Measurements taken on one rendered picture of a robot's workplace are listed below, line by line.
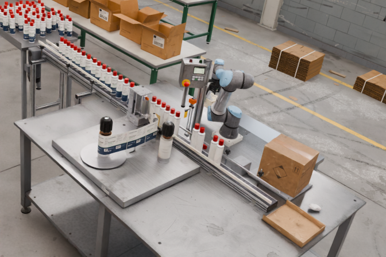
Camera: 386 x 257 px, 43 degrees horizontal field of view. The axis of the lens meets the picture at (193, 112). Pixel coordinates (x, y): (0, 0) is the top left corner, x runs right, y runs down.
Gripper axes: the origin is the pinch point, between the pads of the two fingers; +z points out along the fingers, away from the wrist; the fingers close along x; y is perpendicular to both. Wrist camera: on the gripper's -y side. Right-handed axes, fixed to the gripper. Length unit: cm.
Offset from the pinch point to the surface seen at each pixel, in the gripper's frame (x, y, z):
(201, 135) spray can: -53, 38, -3
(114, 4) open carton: 83, -220, 6
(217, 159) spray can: -54, 56, 5
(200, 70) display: -42, 17, -43
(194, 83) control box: -44, 16, -32
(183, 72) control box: -51, 9, -40
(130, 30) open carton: 64, -169, 15
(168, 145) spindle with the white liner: -81, 32, -2
